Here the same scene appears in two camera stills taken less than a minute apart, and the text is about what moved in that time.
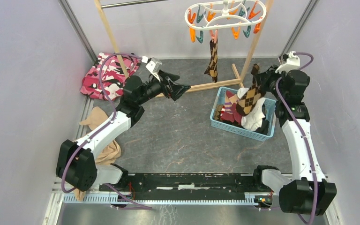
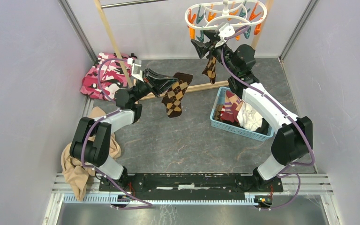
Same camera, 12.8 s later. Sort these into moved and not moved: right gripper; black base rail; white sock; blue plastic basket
Moved: right gripper
Not moved: blue plastic basket; white sock; black base rail
